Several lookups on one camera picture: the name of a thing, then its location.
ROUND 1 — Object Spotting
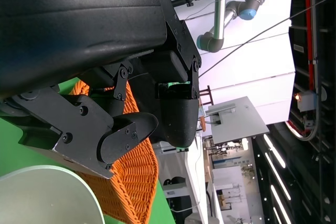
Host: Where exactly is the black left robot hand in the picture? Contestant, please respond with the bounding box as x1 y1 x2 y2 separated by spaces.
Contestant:
0 0 202 180

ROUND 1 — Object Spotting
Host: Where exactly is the grey-green bowl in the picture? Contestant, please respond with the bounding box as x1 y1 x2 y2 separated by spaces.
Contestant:
0 165 105 224

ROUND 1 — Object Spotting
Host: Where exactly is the orange wicker basket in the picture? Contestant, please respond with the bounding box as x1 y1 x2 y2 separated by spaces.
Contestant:
69 79 160 224

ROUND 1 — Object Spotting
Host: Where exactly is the brown wooden rack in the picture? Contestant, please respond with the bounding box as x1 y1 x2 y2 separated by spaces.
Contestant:
199 85 214 105

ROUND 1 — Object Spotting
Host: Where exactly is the green tablecloth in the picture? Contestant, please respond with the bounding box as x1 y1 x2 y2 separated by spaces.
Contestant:
0 77 176 224

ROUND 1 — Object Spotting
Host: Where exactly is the grey monitor back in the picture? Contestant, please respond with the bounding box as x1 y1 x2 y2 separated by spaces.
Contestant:
207 95 270 145

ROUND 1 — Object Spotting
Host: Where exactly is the red pipe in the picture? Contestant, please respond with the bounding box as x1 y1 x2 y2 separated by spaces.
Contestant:
304 0 317 92

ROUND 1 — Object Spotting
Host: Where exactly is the grey box with orange light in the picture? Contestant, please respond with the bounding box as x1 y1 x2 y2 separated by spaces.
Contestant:
293 90 320 112

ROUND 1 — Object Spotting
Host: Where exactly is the thin black taut cable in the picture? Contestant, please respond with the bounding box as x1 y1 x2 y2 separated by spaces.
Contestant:
198 0 336 78

